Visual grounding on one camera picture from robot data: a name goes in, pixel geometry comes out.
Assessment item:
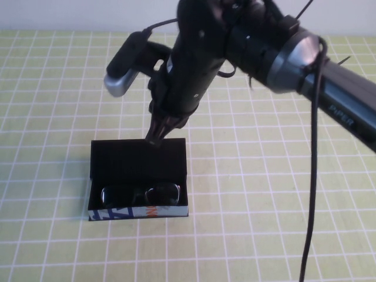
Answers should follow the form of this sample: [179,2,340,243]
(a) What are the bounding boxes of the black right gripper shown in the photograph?
[145,49,227,147]

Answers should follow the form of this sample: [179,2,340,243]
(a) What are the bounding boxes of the black printed glasses case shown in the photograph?
[88,136,189,224]

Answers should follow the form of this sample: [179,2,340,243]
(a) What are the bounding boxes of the black framed glasses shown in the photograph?
[99,183,182,207]

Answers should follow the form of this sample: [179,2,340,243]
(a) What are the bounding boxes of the green checkered tablecloth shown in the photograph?
[0,29,376,282]

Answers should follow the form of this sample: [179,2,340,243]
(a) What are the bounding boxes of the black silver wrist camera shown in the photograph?
[104,31,149,98]

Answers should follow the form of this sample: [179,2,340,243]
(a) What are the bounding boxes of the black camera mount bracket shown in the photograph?
[140,41,173,74]

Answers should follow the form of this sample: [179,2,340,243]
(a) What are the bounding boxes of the thin black camera cable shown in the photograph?
[142,17,180,35]

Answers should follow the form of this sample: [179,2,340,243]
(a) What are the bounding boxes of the long black cable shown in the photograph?
[298,35,331,282]

